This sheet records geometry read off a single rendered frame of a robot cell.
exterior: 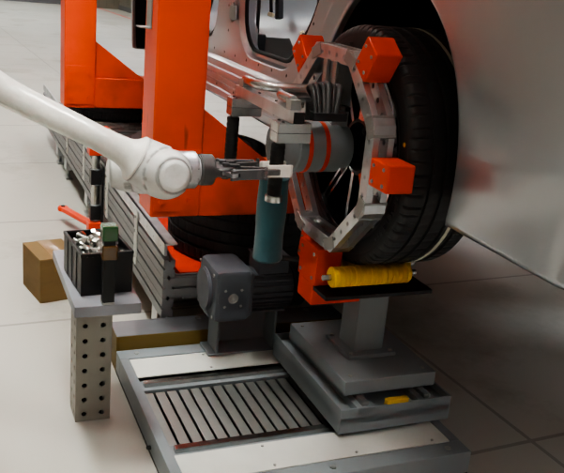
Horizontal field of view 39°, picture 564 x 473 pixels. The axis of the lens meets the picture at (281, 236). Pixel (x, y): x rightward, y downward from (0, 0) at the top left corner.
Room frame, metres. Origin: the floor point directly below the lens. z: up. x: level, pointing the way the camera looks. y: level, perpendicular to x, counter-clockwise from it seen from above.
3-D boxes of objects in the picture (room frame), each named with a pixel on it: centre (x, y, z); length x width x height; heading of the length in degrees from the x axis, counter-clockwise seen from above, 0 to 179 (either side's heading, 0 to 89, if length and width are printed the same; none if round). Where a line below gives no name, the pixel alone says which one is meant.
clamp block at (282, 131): (1.94, 0.00, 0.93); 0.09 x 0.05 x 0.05; 114
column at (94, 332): (2.10, 0.52, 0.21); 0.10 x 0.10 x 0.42; 24
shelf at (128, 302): (2.07, 0.51, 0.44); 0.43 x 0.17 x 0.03; 24
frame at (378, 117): (2.18, -0.12, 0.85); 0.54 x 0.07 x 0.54; 24
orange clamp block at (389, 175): (1.90, -0.25, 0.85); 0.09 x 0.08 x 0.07; 24
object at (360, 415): (2.25, -0.27, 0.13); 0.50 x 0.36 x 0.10; 24
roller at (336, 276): (2.11, -0.26, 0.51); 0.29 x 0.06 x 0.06; 114
